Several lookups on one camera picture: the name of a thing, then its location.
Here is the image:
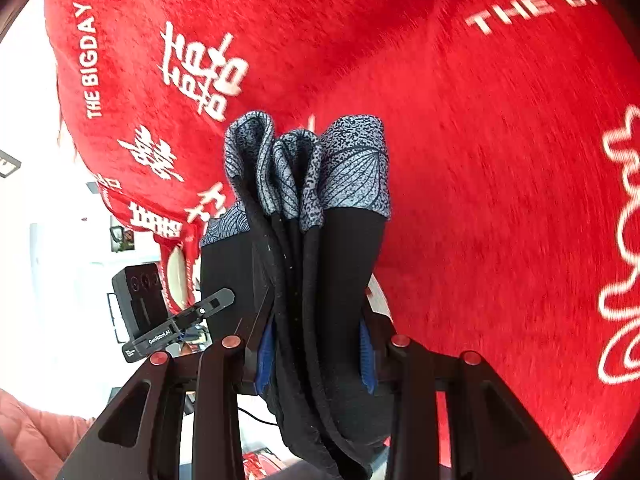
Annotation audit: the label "dark grey object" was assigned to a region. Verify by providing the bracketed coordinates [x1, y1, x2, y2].
[0, 149, 22, 179]

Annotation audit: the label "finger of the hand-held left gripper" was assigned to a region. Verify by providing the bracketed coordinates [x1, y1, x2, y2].
[200, 234, 275, 341]

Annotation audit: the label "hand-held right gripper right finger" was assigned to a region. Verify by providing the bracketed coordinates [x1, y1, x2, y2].
[357, 304, 574, 480]

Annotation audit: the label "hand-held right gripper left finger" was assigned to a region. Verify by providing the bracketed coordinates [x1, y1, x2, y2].
[56, 314, 277, 480]

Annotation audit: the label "pink quilted cloth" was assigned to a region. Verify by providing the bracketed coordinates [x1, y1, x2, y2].
[0, 389, 97, 480]

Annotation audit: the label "red box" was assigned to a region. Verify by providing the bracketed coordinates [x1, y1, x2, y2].
[242, 449, 288, 477]

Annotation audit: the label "black pants with patterned waistband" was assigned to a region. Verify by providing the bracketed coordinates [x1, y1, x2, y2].
[199, 110, 393, 480]

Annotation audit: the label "black cable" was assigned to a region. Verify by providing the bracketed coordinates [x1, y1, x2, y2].
[237, 406, 279, 427]

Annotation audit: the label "red printed blanket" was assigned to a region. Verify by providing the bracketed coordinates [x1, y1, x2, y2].
[44, 0, 640, 477]

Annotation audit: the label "beige cushion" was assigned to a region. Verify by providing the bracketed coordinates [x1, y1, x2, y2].
[164, 244, 190, 312]

